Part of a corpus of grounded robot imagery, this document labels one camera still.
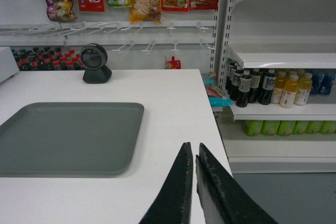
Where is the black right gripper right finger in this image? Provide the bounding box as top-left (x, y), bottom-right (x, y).
top-left (196, 143), bottom-right (276, 223)

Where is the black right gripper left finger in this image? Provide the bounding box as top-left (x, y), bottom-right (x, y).
top-left (140, 142), bottom-right (193, 223)

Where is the grey rectangular serving tray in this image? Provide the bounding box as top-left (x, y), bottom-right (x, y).
top-left (1, 102), bottom-right (144, 178)

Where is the white checkout counter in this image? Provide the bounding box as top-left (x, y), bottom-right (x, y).
top-left (0, 69), bottom-right (234, 224)

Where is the black barcode scanner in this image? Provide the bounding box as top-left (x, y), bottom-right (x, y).
top-left (80, 43), bottom-right (112, 84)

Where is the white cash register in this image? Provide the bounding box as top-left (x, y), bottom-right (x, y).
top-left (0, 47), bottom-right (19, 82)

